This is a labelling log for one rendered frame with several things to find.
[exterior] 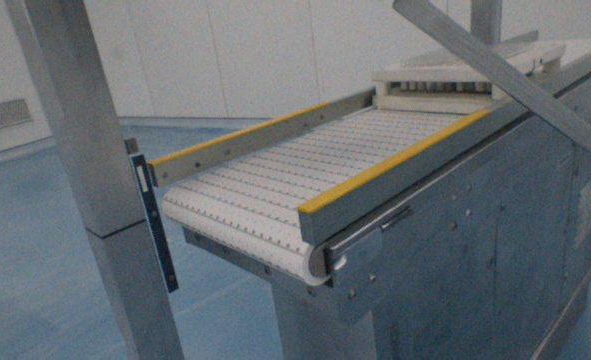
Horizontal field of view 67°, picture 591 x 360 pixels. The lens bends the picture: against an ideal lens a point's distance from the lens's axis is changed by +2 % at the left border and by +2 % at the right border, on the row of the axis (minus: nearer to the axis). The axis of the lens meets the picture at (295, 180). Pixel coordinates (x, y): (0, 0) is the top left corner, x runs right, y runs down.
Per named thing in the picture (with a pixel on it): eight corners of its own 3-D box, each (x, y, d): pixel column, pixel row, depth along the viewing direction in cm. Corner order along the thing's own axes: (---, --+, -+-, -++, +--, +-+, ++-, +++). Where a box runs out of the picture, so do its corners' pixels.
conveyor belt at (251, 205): (305, 295, 39) (298, 247, 38) (167, 227, 57) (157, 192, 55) (642, 53, 124) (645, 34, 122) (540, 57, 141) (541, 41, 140)
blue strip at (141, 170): (170, 294, 60) (132, 157, 53) (168, 292, 61) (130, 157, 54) (180, 288, 61) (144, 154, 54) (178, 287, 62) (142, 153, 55)
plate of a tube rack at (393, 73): (509, 82, 64) (510, 68, 63) (370, 81, 81) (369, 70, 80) (566, 54, 79) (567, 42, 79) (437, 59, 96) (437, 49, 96)
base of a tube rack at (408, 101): (507, 116, 66) (508, 100, 65) (372, 108, 83) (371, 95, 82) (562, 83, 81) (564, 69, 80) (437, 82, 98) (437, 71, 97)
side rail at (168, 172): (159, 188, 55) (152, 165, 54) (152, 186, 57) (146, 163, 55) (538, 40, 138) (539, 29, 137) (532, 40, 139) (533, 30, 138)
